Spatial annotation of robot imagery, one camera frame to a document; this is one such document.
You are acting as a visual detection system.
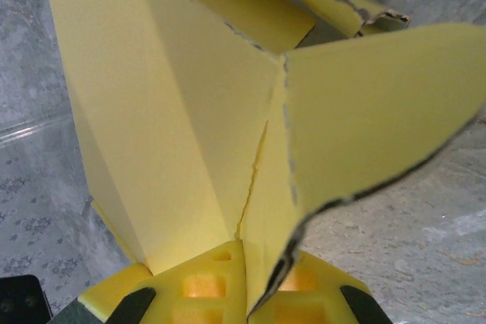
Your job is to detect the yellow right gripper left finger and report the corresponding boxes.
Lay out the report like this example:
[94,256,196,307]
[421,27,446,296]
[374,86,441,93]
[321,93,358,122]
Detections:
[77,240,248,324]

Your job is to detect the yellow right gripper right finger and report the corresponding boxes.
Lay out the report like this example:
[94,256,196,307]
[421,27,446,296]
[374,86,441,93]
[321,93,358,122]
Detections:
[253,250,392,324]

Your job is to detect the yellow and white paper box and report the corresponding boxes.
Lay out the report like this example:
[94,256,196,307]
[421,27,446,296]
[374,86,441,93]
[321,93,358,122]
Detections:
[39,0,486,317]

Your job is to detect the aluminium frame post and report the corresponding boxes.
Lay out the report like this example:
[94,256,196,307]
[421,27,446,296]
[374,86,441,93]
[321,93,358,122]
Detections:
[0,117,75,147]

